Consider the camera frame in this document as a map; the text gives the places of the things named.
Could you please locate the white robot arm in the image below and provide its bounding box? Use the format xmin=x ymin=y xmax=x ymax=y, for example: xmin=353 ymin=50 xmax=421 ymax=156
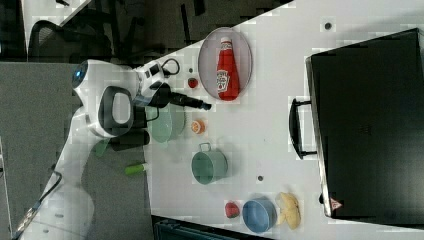
xmin=11 ymin=59 xmax=211 ymax=240

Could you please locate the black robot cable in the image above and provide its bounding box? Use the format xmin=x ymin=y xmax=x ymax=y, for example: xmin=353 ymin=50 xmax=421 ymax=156
xmin=161 ymin=57 xmax=181 ymax=78

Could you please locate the blue bowl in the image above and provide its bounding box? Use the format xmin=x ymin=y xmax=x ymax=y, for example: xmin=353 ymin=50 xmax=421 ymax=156
xmin=242 ymin=197 xmax=277 ymax=233

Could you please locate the yellow croissant toy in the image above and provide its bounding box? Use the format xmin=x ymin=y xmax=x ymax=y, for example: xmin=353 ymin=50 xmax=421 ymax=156
xmin=275 ymin=192 xmax=301 ymax=230

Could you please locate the grey oval plate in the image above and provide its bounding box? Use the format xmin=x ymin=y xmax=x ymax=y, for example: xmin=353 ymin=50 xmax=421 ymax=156
xmin=198 ymin=27 xmax=252 ymax=101

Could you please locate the black cylinder mount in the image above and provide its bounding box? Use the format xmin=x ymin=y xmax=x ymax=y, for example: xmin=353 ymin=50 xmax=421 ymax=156
xmin=109 ymin=129 xmax=150 ymax=151

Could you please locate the small red strawberry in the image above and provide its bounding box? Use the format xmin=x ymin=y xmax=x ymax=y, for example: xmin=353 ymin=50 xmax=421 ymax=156
xmin=188 ymin=78 xmax=198 ymax=88

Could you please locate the large red strawberry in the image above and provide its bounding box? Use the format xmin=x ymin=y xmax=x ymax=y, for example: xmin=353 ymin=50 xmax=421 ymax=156
xmin=225 ymin=202 xmax=240 ymax=219

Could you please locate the black toaster oven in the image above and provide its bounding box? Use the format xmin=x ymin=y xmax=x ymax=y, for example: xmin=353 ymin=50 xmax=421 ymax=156
xmin=305 ymin=28 xmax=424 ymax=229

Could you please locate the green colander basket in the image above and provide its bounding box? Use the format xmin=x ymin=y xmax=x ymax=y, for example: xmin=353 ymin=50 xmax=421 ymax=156
xmin=145 ymin=104 xmax=186 ymax=144

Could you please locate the green mug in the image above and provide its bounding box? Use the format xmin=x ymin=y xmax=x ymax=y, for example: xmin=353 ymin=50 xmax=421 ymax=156
xmin=191 ymin=143 xmax=228 ymax=185

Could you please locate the red ketchup bottle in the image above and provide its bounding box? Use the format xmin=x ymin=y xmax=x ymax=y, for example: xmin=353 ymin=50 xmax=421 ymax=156
xmin=216 ymin=37 xmax=240 ymax=101

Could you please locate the black office chair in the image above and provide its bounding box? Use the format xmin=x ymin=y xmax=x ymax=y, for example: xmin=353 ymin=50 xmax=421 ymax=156
xmin=28 ymin=20 xmax=112 ymax=64

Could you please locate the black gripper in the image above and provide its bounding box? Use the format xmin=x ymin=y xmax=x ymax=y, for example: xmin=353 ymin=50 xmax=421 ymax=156
xmin=148 ymin=83 xmax=212 ymax=111

